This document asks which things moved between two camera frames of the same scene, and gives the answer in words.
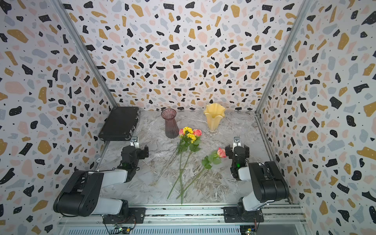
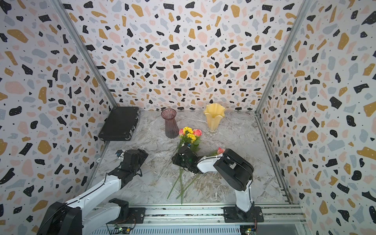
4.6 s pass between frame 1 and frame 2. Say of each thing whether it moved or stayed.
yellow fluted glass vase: stayed
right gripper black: moved
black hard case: stayed
